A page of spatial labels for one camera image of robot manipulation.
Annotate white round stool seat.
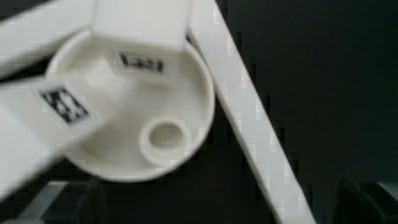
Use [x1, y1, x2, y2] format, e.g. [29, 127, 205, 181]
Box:
[45, 31, 214, 182]

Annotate white U-shaped barrier wall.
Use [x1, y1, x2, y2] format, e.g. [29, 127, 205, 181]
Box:
[0, 0, 315, 224]

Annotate white stool leg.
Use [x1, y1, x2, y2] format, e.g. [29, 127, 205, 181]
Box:
[90, 0, 193, 79]
[0, 77, 115, 201]

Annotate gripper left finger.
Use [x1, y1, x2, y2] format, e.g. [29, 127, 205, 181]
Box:
[6, 179, 109, 224]

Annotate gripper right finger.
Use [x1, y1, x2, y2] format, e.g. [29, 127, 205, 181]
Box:
[331, 179, 398, 224]

